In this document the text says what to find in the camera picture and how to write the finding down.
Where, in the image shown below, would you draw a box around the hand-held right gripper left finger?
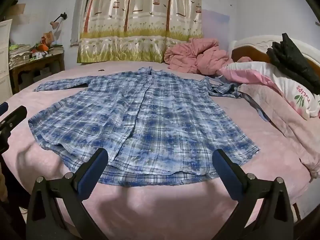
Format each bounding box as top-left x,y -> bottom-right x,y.
26,148 -> 109,240

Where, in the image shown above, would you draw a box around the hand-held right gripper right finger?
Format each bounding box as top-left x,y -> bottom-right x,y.
212,149 -> 294,240

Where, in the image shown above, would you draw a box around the blue plaid shirt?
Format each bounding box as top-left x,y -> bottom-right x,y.
28,66 -> 260,187

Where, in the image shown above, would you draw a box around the black folded clothes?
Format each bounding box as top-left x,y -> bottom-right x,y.
266,32 -> 320,96

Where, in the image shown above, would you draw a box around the brown wooden side table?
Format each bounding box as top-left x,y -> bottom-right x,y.
9,52 -> 66,94

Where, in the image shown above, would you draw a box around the white cabinet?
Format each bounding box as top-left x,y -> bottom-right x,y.
0,19 -> 13,98

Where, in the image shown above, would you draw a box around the stack of papers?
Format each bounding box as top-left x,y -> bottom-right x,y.
9,44 -> 33,67

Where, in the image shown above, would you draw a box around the bed with pink sheet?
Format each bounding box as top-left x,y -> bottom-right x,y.
0,60 -> 320,240

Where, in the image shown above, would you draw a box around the orange plush toy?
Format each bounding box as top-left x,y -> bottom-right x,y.
35,42 -> 50,53

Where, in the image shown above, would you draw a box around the pale pink pillow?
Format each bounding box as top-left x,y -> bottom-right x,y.
237,84 -> 320,180

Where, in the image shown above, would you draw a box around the plain blue cloth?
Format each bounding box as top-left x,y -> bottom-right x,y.
235,90 -> 272,123

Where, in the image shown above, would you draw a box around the orange paper box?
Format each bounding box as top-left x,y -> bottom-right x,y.
41,31 -> 55,47

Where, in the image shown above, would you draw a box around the pink desk lamp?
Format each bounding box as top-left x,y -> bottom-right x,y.
49,12 -> 68,29

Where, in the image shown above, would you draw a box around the white and pink pillow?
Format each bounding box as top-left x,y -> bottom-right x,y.
219,60 -> 320,120

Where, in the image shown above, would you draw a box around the pink checked quilt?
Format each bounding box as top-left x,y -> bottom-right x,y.
164,38 -> 234,75

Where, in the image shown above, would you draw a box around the white wooden headboard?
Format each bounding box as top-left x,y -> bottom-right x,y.
229,34 -> 320,80

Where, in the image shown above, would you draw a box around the tree print curtain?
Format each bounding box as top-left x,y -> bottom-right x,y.
77,0 -> 203,63

